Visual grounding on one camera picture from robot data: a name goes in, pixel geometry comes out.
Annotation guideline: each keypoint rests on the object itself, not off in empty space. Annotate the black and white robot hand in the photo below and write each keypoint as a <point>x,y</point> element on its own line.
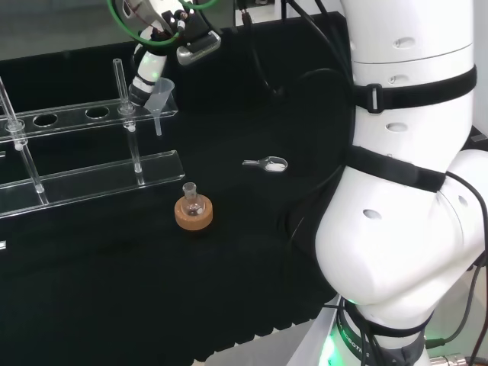
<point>150,65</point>

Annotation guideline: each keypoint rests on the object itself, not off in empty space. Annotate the clear plastic funnel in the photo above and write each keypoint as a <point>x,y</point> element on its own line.
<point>160,95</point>

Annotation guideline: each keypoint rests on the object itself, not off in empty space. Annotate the clear acrylic funnel stand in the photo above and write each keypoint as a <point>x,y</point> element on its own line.
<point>95,175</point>

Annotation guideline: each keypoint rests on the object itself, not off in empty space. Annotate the small glass weighing funnel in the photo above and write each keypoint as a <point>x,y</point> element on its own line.
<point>272,164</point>

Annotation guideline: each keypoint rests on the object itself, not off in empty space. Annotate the small round-bottom glass flask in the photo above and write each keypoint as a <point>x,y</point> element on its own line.
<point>190,204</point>

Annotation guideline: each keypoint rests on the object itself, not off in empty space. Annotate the black bench cloth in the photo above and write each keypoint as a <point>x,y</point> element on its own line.
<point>114,267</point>

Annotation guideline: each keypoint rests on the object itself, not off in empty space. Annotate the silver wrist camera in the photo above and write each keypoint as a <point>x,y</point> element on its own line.
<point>198,47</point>

